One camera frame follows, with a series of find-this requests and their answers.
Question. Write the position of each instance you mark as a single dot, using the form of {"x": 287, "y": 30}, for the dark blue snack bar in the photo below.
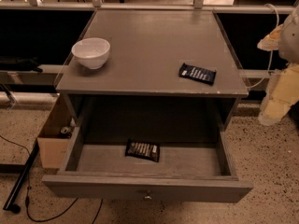
{"x": 198, "y": 74}

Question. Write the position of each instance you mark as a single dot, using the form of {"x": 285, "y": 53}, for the grey wooden cabinet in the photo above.
{"x": 147, "y": 49}

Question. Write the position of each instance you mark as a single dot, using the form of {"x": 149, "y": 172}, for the white ceramic bowl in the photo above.
{"x": 91, "y": 52}

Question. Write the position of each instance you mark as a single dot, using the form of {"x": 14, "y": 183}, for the metal can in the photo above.
{"x": 66, "y": 132}

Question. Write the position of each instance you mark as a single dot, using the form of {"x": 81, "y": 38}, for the brown rxbar chocolate wrapper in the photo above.
{"x": 142, "y": 150}

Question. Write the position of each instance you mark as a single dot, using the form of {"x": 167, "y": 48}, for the open grey top drawer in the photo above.
{"x": 194, "y": 166}

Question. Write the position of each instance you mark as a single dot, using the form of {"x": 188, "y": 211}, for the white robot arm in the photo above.
{"x": 282, "y": 90}

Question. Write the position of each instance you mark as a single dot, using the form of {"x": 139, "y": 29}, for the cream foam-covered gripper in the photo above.
{"x": 290, "y": 41}

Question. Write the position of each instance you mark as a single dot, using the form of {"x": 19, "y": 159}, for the black bag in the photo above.
{"x": 19, "y": 64}

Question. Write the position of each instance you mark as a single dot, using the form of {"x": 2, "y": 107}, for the black metal floor bar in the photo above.
{"x": 23, "y": 171}

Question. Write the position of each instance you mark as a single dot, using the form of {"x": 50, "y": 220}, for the cardboard box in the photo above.
{"x": 52, "y": 146}

